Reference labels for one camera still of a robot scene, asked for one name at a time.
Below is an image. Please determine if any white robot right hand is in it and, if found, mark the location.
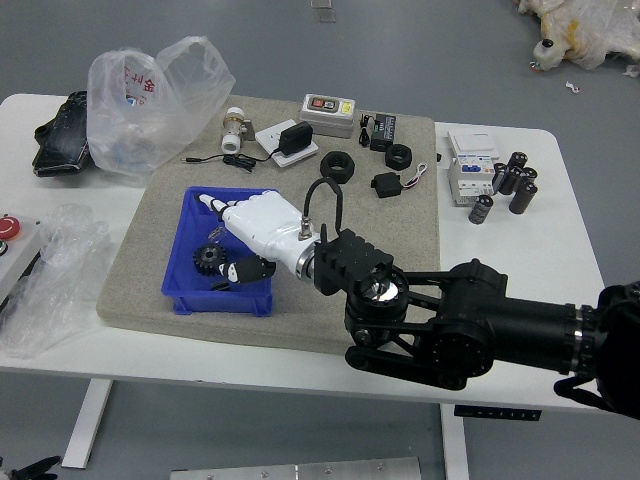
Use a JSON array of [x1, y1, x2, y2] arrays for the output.
[[192, 191, 321, 286]]

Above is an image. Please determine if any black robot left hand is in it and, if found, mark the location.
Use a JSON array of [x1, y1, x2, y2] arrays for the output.
[[0, 454, 62, 480]]

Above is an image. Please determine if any big black gear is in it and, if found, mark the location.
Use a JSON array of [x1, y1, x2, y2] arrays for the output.
[[192, 244, 225, 279]]

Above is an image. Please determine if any blue plastic box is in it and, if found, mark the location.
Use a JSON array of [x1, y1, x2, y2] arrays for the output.
[[160, 185, 281, 317]]

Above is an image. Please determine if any big black hex nut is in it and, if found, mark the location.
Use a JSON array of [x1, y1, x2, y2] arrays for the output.
[[319, 151, 357, 183]]

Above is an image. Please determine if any small black hex nut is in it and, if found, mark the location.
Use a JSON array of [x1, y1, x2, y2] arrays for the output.
[[384, 143, 414, 169]]

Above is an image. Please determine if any grey emergency stop box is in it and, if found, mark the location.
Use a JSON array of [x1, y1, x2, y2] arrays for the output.
[[0, 212, 44, 307]]

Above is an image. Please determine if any white table leg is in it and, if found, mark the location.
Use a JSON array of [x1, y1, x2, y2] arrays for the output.
[[62, 378, 115, 470], [439, 402, 471, 480]]

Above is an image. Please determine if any black power adapter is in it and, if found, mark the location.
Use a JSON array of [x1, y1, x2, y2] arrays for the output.
[[277, 121, 315, 156]]

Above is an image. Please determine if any white brass valve fitting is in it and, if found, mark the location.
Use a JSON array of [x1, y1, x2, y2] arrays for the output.
[[220, 106, 256, 155]]

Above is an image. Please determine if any grey-brown foam mat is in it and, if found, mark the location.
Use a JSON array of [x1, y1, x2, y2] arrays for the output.
[[94, 93, 445, 369]]

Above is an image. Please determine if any small black square module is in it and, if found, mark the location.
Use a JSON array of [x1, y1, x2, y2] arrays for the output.
[[370, 172, 404, 200]]

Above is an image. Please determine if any black module with green connector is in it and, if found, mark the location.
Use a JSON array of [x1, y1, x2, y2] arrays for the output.
[[357, 113, 400, 151]]

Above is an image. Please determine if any clear plastic bag red print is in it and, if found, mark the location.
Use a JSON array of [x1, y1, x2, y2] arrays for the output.
[[86, 35, 237, 189]]

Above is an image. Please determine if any crumpled clear plastic bag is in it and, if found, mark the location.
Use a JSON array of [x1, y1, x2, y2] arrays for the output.
[[0, 203, 112, 359]]

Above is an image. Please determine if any white circuit breaker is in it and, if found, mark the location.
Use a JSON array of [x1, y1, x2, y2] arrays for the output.
[[446, 152, 497, 209]]

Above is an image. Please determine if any black pouch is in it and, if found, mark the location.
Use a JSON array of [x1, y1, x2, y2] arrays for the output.
[[32, 90, 92, 177]]

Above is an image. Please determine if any silver metal plate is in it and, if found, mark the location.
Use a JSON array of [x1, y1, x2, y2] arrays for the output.
[[169, 455, 424, 480]]

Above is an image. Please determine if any black table control panel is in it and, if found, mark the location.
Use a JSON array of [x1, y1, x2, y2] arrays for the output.
[[453, 405, 543, 421]]

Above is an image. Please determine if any white bottle black cap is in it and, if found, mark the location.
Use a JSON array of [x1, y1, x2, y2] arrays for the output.
[[532, 38, 566, 71]]

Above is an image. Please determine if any plastic wrapped pile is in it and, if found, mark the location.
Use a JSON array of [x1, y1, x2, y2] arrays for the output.
[[514, 0, 640, 71]]

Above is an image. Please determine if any thin black adapter cord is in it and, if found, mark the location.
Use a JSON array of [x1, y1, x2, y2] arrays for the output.
[[183, 152, 281, 174]]

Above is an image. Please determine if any white wall socket plate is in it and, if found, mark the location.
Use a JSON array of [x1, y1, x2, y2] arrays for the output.
[[254, 119, 320, 169]]

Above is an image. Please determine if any grey push-button switch box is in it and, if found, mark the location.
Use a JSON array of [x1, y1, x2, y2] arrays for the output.
[[298, 93, 357, 139]]

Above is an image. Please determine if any thin red white wire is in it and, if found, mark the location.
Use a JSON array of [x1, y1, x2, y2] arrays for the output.
[[401, 163, 430, 190]]

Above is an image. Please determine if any white wall switch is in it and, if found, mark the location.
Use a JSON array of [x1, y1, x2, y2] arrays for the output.
[[446, 128, 496, 157]]

